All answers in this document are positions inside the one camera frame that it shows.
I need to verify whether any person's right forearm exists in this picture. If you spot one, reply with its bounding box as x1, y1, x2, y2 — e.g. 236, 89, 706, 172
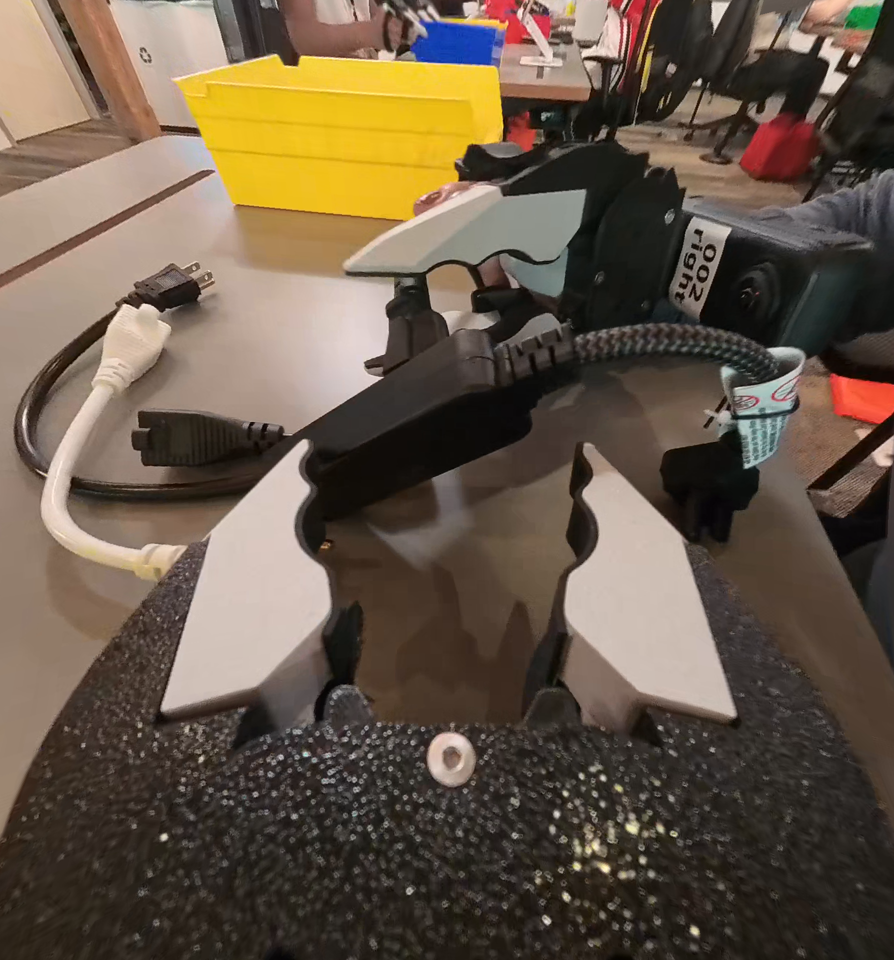
762, 150, 894, 372

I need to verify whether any person's right hand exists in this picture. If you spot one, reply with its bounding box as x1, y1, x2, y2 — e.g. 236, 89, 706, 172
413, 183, 486, 219

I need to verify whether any yellow plastic bin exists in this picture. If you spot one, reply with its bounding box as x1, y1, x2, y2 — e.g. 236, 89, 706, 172
173, 54, 504, 222

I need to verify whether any blue plastic bin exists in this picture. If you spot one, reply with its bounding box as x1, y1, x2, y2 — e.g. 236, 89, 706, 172
411, 18, 508, 67

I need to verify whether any black extension cord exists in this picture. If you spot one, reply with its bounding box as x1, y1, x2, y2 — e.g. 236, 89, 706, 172
13, 261, 287, 502

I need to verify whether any brown office table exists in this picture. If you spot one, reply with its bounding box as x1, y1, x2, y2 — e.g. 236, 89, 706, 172
499, 41, 594, 102

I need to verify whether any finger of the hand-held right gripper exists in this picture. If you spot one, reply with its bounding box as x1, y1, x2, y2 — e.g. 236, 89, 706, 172
363, 272, 572, 376
340, 183, 591, 277

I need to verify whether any pale blue warning tag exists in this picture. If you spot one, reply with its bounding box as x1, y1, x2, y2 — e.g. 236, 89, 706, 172
705, 348, 807, 472

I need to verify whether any black office chair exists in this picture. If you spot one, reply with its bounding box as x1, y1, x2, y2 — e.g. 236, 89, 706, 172
803, 0, 894, 204
589, 0, 763, 144

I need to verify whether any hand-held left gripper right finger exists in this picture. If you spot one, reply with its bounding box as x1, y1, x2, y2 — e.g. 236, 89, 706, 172
523, 441, 741, 736

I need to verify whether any wooden post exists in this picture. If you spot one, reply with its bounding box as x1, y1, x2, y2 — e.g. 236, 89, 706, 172
57, 0, 163, 144

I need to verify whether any black power plug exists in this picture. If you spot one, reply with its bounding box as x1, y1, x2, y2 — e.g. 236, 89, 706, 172
304, 328, 577, 526

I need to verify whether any white stand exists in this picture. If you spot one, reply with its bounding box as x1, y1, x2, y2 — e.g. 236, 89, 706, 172
518, 0, 568, 70

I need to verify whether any orange flat object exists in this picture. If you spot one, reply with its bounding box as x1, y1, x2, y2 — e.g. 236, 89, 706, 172
828, 372, 894, 425

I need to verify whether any white extension cord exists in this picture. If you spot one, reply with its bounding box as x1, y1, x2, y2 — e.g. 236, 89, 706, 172
39, 303, 189, 582

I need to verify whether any red bag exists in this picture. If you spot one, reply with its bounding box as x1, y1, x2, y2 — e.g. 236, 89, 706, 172
739, 112, 819, 183

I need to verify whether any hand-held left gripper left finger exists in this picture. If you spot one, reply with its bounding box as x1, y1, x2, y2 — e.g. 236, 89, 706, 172
159, 439, 366, 732

